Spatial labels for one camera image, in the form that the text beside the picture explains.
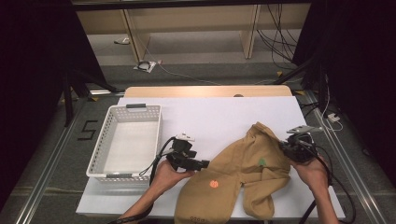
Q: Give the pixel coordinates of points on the person's left hand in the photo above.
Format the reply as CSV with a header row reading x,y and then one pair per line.
x,y
168,177

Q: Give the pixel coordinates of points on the wooden shelf unit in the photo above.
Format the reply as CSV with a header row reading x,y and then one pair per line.
x,y
193,17

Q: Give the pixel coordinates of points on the small white floor object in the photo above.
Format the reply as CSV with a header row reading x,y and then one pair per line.
x,y
124,40

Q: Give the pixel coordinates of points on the black curtain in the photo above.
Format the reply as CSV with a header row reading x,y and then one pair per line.
x,y
367,62
31,62

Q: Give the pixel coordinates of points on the white perforated plastic basket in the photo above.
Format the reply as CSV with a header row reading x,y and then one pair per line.
x,y
130,146

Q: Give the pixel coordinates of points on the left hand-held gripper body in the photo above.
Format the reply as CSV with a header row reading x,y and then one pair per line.
x,y
180,146

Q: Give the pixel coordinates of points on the white table cover sheet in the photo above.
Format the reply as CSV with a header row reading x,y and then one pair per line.
x,y
183,115

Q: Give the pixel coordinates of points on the black tripod stand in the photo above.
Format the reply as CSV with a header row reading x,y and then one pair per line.
x,y
322,93
67,102

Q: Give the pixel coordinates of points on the yellow tape mark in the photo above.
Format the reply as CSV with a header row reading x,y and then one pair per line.
x,y
300,92
279,73
94,99

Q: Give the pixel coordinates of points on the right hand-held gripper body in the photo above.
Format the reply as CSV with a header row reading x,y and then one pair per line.
x,y
299,149

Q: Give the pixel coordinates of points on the tan pants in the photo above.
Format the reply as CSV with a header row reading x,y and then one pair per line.
x,y
243,161

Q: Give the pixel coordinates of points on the white power adapter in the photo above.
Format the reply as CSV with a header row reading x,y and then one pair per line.
x,y
333,117

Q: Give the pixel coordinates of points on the aluminium floor rail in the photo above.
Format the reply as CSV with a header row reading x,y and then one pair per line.
x,y
46,174
350,174

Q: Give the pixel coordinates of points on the person's right hand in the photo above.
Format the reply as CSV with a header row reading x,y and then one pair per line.
x,y
316,174

